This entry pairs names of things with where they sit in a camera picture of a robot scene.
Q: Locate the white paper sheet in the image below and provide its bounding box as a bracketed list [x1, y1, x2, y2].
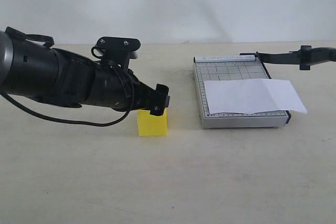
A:
[204, 78, 308, 114]

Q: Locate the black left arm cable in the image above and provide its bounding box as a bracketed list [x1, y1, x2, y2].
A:
[0, 60, 137, 127]

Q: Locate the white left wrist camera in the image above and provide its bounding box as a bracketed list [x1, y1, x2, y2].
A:
[130, 51, 138, 59]

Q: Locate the grey paper cutter base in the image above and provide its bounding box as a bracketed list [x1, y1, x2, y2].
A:
[193, 53, 291, 129]

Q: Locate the yellow foam cube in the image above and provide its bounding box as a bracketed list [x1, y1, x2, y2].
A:
[137, 110, 167, 137]

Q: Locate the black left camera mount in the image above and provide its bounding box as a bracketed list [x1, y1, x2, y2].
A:
[91, 36, 141, 70]

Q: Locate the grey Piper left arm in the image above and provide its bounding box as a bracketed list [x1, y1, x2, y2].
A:
[1, 27, 170, 116]

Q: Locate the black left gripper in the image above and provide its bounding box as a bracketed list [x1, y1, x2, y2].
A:
[89, 64, 170, 116]

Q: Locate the black cutter blade lever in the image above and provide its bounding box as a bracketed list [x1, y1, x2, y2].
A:
[240, 45, 335, 70]

